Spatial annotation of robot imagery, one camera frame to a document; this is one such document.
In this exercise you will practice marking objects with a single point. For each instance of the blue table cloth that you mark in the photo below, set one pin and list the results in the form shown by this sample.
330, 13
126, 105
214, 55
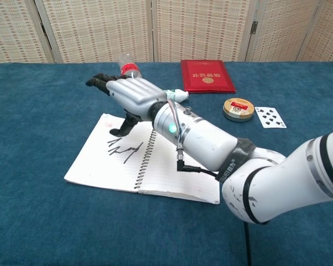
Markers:
44, 194

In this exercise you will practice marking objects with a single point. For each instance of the small white green bottle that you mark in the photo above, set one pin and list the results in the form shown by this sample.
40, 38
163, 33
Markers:
179, 94

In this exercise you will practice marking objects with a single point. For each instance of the red certificate folder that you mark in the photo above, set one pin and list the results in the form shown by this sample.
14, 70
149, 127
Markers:
206, 76

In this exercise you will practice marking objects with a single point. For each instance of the round wooden tin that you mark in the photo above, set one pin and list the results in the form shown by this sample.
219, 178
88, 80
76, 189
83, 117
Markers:
238, 109

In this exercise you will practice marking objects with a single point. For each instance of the brown spiral notebook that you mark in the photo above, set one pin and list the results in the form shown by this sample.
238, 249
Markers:
133, 160

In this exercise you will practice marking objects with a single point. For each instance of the nine of spades card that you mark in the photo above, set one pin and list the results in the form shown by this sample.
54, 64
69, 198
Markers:
270, 117

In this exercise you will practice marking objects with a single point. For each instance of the woven folding screen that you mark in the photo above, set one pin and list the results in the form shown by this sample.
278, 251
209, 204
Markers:
166, 27

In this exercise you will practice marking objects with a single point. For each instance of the clear plastic bottle red label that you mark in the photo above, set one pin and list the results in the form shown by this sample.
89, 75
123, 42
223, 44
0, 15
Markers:
129, 67

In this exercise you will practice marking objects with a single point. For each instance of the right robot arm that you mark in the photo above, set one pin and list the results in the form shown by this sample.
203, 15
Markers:
238, 155

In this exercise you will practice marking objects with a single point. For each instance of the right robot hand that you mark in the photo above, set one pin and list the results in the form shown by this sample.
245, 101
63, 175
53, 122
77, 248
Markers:
130, 97

